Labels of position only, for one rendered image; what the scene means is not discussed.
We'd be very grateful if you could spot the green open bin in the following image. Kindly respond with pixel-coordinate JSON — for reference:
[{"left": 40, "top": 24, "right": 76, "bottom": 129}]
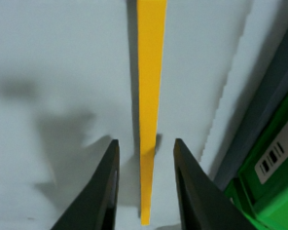
[
  {"left": 237, "top": 93, "right": 288, "bottom": 230},
  {"left": 224, "top": 178, "right": 271, "bottom": 230}
]

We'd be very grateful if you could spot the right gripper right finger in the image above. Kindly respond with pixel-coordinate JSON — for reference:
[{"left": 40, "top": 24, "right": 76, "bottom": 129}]
[{"left": 173, "top": 138, "right": 258, "bottom": 230}]

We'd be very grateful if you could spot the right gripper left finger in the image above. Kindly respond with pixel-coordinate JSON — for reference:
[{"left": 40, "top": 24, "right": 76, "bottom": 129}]
[{"left": 50, "top": 139, "right": 120, "bottom": 230}]

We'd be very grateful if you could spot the yellow bar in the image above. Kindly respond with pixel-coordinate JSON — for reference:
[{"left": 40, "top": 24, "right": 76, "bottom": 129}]
[{"left": 137, "top": 0, "right": 166, "bottom": 225}]

